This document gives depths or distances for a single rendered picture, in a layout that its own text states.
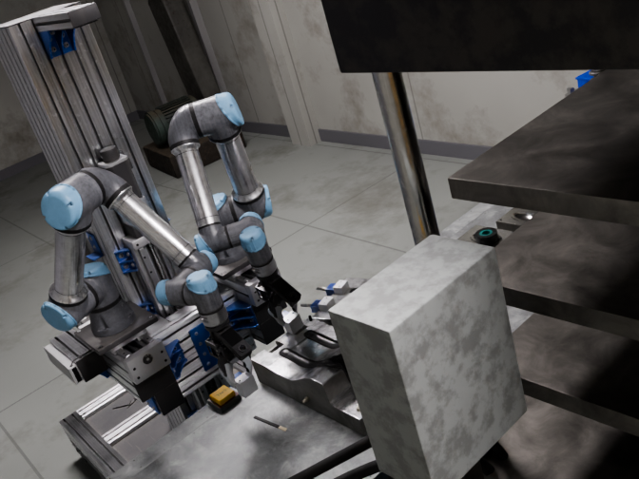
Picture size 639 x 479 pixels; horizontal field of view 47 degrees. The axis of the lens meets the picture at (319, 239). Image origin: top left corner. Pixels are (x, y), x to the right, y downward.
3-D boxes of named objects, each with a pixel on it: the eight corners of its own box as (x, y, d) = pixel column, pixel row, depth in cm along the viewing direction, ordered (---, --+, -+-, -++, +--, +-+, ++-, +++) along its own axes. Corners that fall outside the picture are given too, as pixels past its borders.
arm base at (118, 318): (86, 330, 254) (74, 305, 250) (125, 307, 262) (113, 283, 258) (103, 342, 243) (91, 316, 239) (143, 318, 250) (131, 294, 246)
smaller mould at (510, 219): (498, 235, 283) (495, 220, 281) (517, 219, 290) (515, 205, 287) (536, 242, 270) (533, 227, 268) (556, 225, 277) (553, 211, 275)
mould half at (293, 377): (259, 381, 241) (245, 347, 235) (316, 337, 254) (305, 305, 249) (364, 436, 204) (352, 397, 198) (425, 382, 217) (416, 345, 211)
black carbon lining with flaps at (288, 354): (277, 359, 237) (268, 335, 233) (313, 332, 245) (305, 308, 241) (351, 393, 211) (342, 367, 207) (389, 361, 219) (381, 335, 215)
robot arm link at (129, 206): (90, 170, 227) (210, 277, 230) (67, 186, 218) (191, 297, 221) (104, 146, 220) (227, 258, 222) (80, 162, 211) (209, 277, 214)
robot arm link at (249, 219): (224, 217, 237) (227, 236, 228) (258, 206, 237) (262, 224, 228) (232, 236, 242) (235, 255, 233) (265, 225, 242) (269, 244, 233)
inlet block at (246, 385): (221, 385, 226) (215, 371, 224) (233, 375, 229) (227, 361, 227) (245, 398, 217) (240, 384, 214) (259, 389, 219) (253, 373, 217)
